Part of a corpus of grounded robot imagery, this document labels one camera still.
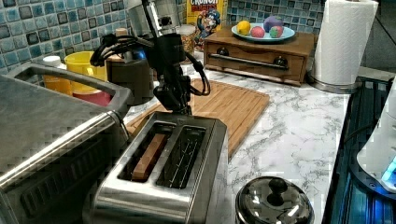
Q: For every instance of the light blue plate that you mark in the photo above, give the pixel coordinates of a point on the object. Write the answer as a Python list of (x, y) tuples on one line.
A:
[(287, 34)]

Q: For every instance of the bamboo cutting board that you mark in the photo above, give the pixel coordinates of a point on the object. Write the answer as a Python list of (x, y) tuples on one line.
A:
[(239, 108)]

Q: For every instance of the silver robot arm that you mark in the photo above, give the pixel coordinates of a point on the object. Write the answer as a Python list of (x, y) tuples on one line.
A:
[(154, 23)]

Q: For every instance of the brown toast slice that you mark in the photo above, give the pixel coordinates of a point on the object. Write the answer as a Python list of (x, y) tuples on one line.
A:
[(148, 160)]

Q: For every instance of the stainless steel toaster oven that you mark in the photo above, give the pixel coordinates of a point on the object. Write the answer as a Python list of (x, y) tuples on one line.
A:
[(53, 147)]

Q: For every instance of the yellow lemon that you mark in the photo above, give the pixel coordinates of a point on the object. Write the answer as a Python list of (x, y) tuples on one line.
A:
[(243, 27)]

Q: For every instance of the red green toy fruit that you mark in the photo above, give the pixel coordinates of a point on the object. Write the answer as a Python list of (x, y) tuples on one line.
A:
[(276, 31)]

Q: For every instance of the wooden drawer box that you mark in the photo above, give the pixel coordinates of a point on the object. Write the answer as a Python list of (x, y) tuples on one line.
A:
[(283, 59)]

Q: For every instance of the orange bottle white cap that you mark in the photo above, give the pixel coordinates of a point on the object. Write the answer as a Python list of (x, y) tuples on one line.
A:
[(56, 83)]

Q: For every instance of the white appliance blue light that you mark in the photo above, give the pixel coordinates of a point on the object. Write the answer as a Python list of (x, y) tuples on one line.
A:
[(377, 157)]

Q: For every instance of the cereal box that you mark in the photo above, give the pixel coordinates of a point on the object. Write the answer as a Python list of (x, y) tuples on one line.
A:
[(207, 16)]

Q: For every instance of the dark grey canister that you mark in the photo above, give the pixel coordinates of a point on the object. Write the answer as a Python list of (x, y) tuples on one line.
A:
[(135, 75)]

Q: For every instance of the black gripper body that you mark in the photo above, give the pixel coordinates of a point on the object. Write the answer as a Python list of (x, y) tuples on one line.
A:
[(165, 57)]

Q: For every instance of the yellow plastic cup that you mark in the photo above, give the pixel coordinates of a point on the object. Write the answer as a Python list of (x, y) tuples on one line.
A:
[(79, 62)]

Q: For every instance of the white paper towel roll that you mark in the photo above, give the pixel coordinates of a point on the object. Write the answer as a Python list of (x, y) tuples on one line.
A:
[(342, 39)]

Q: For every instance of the purple toy fruit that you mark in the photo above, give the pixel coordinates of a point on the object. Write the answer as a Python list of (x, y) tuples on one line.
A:
[(272, 21)]

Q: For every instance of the glass jar with cereal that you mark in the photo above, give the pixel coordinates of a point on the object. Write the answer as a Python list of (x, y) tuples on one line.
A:
[(187, 32)]

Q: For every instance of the red apple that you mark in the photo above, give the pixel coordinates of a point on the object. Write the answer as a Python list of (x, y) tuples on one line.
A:
[(257, 32)]

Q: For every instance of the steel pot lid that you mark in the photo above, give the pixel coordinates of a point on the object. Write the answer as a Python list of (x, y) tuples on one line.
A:
[(272, 200)]

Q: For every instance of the metal paper towel base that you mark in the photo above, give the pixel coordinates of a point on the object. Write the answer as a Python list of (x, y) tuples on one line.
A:
[(332, 88)]

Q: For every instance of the red container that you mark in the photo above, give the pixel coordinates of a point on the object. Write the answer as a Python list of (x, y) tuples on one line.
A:
[(97, 97)]

